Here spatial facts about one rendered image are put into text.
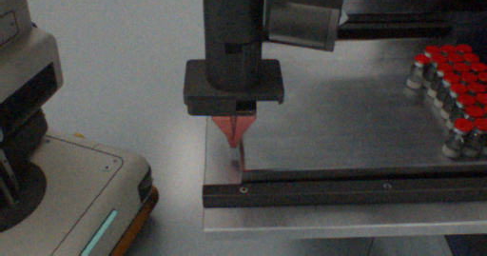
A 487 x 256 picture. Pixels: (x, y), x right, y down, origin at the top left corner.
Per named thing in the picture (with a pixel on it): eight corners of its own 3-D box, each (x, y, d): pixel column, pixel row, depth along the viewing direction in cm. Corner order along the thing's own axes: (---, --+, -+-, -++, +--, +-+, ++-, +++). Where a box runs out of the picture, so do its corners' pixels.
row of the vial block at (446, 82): (428, 70, 68) (438, 45, 65) (482, 157, 54) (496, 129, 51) (414, 71, 68) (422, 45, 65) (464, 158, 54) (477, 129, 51)
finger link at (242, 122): (254, 165, 51) (257, 100, 45) (191, 166, 51) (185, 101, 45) (251, 125, 56) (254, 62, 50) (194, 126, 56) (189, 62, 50)
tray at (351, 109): (450, 56, 71) (457, 36, 69) (539, 183, 51) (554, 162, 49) (233, 62, 70) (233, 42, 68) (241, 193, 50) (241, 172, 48)
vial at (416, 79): (418, 80, 66) (427, 53, 63) (424, 89, 64) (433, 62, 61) (403, 80, 66) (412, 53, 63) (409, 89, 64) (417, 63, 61)
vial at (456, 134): (457, 145, 56) (469, 117, 53) (463, 158, 54) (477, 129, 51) (438, 146, 56) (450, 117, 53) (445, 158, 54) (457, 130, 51)
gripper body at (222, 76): (283, 108, 46) (289, 47, 41) (184, 109, 46) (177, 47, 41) (278, 72, 51) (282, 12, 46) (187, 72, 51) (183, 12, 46)
